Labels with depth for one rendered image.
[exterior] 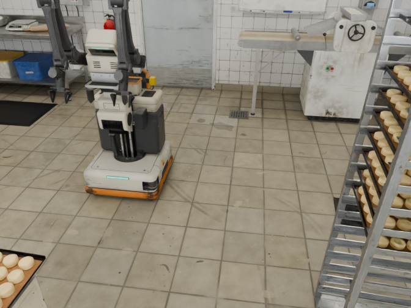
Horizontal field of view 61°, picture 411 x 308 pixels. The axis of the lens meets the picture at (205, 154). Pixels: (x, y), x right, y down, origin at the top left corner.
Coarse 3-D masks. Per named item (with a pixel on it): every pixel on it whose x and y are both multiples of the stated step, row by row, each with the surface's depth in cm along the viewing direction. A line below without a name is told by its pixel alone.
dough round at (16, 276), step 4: (12, 272) 119; (16, 272) 119; (20, 272) 119; (8, 276) 117; (12, 276) 117; (16, 276) 117; (20, 276) 117; (8, 280) 117; (12, 280) 116; (16, 280) 116; (20, 280) 118
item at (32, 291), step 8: (32, 280) 127; (24, 288) 123; (32, 288) 127; (24, 296) 123; (32, 296) 127; (40, 296) 132; (16, 304) 119; (24, 304) 123; (32, 304) 128; (40, 304) 133
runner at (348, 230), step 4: (336, 224) 172; (336, 228) 173; (340, 228) 173; (344, 228) 172; (348, 228) 172; (352, 228) 171; (356, 228) 171; (360, 228) 170; (336, 232) 171; (340, 232) 171; (344, 232) 171; (348, 232) 171; (352, 232) 171; (356, 232) 171; (360, 232) 171; (364, 232) 171
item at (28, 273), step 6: (0, 264) 124; (36, 264) 124; (12, 270) 122; (24, 270) 122; (30, 270) 122; (24, 276) 120; (30, 276) 120; (0, 282) 117; (24, 282) 118; (18, 288) 115; (12, 294) 114; (6, 300) 112; (12, 300) 112; (6, 306) 110
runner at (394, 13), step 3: (393, 9) 121; (396, 9) 121; (399, 9) 121; (402, 9) 121; (405, 9) 121; (408, 9) 121; (390, 12) 122; (393, 12) 122; (396, 12) 122; (399, 12) 122; (402, 12) 121; (405, 12) 121; (408, 12) 121; (390, 15) 123; (393, 15) 122; (396, 15) 122; (405, 15) 122; (408, 15) 121; (390, 18) 121; (393, 18) 121; (396, 18) 120; (399, 18) 120
